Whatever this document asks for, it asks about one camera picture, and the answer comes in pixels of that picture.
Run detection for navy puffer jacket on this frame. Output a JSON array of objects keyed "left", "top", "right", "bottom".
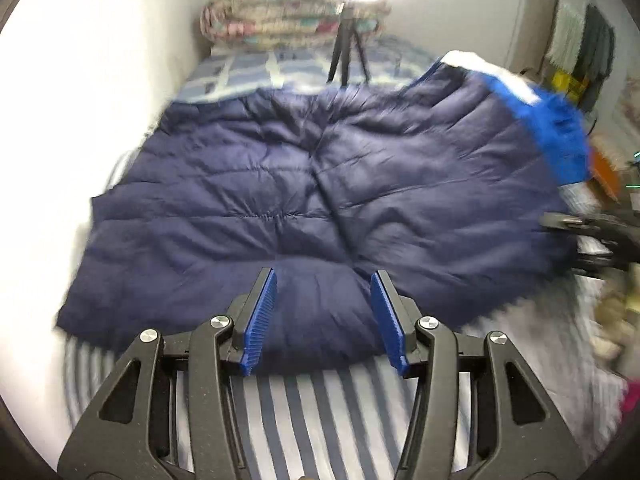
[{"left": 58, "top": 64, "right": 576, "bottom": 374}]

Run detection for dark hanging clothes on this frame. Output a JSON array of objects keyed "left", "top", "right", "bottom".
[{"left": 576, "top": 4, "right": 615, "bottom": 80}]

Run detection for orange stool with cover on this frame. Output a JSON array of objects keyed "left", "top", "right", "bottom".
[{"left": 588, "top": 132, "right": 627, "bottom": 202}]

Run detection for blue white jacket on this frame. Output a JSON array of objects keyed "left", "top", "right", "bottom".
[{"left": 439, "top": 50, "right": 590, "bottom": 185}]

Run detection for yellow box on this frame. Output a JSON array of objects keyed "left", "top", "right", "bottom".
[{"left": 551, "top": 70, "right": 590, "bottom": 105}]

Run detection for blue plaid bed sheet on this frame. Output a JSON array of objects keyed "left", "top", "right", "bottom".
[{"left": 175, "top": 35, "right": 436, "bottom": 103}]

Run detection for folded floral quilt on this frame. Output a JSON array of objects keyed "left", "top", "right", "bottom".
[{"left": 199, "top": 0, "right": 392, "bottom": 51}]

